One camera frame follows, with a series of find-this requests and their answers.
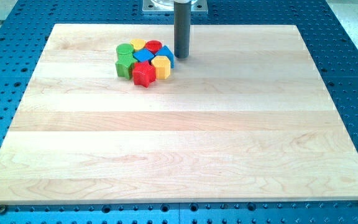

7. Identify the blue cube block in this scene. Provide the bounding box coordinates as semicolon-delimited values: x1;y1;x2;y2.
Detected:
133;49;155;63

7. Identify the blue triangular block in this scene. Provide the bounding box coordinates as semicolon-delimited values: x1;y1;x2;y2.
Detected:
155;45;175;68

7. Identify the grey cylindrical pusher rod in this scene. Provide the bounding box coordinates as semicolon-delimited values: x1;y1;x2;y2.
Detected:
173;0;191;59

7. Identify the clear robot base plate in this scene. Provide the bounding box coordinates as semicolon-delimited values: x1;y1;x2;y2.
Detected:
142;0;208;14

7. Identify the red star block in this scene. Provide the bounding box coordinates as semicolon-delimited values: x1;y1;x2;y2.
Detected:
132;61;156;88

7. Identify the green star block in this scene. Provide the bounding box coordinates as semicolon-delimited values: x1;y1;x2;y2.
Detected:
115;54;137;80

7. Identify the yellow hexagon block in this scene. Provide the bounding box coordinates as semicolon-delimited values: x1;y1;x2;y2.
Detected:
151;55;171;80

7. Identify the red cylinder block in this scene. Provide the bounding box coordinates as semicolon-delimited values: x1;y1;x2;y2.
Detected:
145;40;163;54

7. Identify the green cylinder block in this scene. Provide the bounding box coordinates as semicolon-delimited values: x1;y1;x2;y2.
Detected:
116;43;134;57

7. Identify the light wooden board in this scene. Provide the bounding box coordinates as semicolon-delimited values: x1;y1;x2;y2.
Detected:
0;24;358;205

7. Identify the yellow cylinder block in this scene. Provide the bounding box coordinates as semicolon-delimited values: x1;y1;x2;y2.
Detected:
130;39;146;52

